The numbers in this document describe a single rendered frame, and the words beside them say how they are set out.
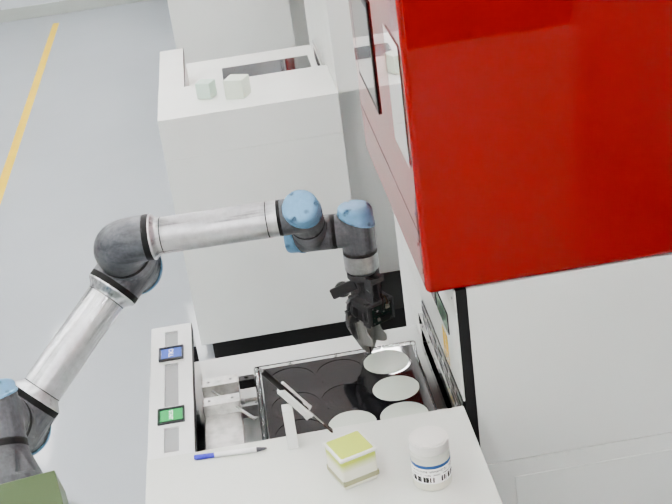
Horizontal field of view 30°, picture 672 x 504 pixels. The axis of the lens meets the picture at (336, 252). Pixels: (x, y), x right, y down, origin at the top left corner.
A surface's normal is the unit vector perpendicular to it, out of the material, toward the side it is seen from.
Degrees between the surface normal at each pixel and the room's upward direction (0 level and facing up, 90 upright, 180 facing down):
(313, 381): 0
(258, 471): 0
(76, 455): 0
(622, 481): 90
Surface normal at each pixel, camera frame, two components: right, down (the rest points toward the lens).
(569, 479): 0.12, 0.41
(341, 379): -0.12, -0.90
